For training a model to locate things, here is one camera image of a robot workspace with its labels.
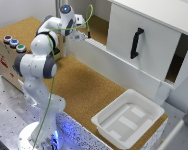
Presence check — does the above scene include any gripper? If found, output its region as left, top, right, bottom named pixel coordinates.
left=68, top=29, right=88, bottom=43

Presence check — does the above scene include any blue button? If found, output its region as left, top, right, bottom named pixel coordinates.
left=9, top=38, right=20, bottom=49

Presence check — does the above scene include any wooden drawer box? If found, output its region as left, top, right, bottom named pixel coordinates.
left=0, top=16, right=67, bottom=93

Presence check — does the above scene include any red button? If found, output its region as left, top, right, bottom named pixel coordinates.
left=3, top=34, right=13, bottom=45

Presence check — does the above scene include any black door handle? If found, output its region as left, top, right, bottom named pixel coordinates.
left=129, top=27, right=145, bottom=60

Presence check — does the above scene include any white cabinet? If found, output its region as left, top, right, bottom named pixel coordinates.
left=65, top=0, right=188, bottom=108

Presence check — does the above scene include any green button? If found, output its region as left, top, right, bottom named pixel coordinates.
left=15, top=43, right=28, bottom=54

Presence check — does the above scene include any white plastic box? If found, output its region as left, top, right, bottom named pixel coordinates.
left=90, top=88, right=166, bottom=150

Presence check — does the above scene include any white sliding door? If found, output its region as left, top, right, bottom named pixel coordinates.
left=105, top=2, right=184, bottom=82

